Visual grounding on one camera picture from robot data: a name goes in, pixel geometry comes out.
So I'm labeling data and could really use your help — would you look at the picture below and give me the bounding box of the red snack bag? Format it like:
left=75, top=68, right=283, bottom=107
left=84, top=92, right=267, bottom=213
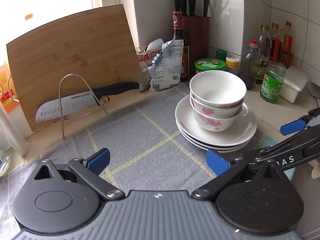
left=136, top=38, right=164, bottom=92

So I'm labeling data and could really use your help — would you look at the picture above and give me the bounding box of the amber oil bottle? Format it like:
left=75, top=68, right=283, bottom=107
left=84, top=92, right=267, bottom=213
left=280, top=21, right=295, bottom=69

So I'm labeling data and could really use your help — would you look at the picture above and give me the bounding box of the plain white bowl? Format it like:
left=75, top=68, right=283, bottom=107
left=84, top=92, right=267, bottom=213
left=189, top=70, right=247, bottom=108

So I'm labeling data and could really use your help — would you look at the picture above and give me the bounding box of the red label sauce bottle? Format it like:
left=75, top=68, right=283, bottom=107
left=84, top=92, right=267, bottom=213
left=269, top=22, right=283, bottom=62

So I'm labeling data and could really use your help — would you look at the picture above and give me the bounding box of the yellow lid spice jar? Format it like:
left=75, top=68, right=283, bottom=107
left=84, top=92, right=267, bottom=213
left=225, top=57, right=240, bottom=75

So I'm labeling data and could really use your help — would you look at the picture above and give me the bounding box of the pink floral bowl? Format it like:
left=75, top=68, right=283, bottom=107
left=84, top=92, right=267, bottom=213
left=191, top=105, right=248, bottom=132
left=190, top=93, right=244, bottom=119

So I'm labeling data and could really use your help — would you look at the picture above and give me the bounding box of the santoku knife black handle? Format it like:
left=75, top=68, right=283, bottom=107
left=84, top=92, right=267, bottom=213
left=35, top=82, right=140, bottom=122

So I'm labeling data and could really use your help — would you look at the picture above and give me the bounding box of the white plastic seasoning box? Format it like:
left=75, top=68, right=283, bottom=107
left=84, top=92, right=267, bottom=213
left=280, top=67, right=308, bottom=104

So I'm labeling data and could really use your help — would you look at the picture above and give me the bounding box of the pink floral bowl front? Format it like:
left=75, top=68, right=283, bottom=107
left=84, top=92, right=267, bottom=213
left=191, top=105, right=248, bottom=132

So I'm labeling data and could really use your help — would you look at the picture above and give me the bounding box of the orange cooking oil jug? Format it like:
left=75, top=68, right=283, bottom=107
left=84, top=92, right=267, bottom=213
left=0, top=61, right=20, bottom=114

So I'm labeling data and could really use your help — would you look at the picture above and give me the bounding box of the tall cling film roll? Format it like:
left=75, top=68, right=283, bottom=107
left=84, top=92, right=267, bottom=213
left=1, top=105, right=29, bottom=157

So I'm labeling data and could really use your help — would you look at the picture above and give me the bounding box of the white plastic food bag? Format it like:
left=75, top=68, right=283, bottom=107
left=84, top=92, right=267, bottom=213
left=148, top=40, right=182, bottom=92

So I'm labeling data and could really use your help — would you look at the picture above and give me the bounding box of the dark soy sauce bottle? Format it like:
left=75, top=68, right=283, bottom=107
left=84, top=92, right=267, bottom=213
left=172, top=11, right=189, bottom=82

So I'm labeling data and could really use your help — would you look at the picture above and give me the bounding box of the green lid sauce jar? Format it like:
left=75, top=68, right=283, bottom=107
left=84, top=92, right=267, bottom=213
left=195, top=58, right=226, bottom=74

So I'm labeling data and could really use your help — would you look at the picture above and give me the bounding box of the wire cutting board rack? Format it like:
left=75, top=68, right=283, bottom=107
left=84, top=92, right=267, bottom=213
left=26, top=73, right=111, bottom=140

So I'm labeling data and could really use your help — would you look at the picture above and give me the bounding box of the bamboo cutting board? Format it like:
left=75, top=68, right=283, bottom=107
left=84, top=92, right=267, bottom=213
left=7, top=4, right=143, bottom=131

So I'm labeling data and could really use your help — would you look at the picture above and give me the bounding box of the grey teal checked towel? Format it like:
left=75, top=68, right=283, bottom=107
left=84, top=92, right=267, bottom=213
left=0, top=82, right=296, bottom=240

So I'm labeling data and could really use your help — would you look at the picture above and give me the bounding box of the green label glass jar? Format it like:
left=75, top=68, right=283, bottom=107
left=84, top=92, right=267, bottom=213
left=260, top=61, right=286, bottom=103

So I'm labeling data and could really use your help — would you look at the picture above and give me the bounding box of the clear oil bottle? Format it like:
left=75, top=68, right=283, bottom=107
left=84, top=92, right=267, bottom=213
left=256, top=23, right=272, bottom=85

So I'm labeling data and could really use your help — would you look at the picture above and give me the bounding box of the dark red knife block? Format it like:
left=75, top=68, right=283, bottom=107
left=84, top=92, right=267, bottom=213
left=174, top=0, right=210, bottom=77

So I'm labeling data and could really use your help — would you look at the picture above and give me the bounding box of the red cap glass bottle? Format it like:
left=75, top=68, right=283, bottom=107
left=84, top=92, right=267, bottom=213
left=238, top=40, right=260, bottom=90

